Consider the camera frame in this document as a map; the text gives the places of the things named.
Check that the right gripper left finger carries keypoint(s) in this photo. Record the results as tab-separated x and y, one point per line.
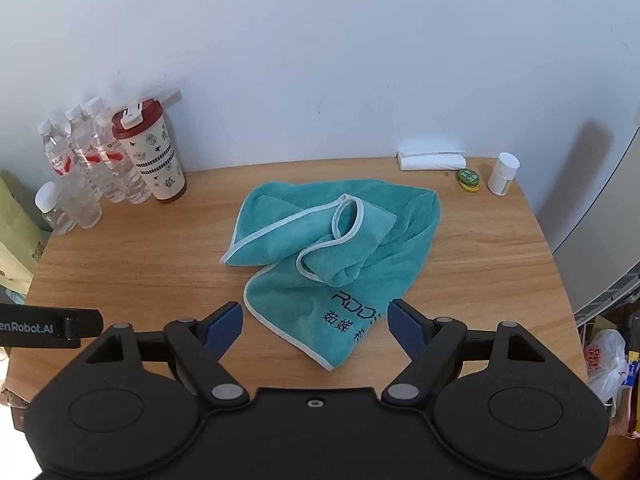
198	347

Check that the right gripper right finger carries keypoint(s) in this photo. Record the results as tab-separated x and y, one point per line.
433	346

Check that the teal towel white trim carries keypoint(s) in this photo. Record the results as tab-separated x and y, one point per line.
330	256

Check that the small white cap jar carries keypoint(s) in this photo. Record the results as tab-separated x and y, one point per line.
46	200

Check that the clear drinking glass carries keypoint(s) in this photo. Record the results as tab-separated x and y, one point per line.
79	202

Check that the water bottle nearest tumbler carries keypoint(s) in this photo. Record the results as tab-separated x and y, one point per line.
113	154

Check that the green lid yellow tin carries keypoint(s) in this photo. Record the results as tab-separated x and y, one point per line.
468	179

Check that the white plastic bag red print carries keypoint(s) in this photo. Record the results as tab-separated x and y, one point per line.
606	364

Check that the leftmost water bottle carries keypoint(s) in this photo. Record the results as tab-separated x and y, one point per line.
58	151

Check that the water bottle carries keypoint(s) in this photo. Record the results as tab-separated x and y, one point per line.
58	151
84	145

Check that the white air conditioner unit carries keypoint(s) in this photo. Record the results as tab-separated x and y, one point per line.
599	260

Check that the white pill bottle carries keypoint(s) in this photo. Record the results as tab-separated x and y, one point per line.
503	173

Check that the middle water bottle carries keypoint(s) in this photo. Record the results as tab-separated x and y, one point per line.
84	145

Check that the red lid patterned tumbler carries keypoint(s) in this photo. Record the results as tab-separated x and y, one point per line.
143	133

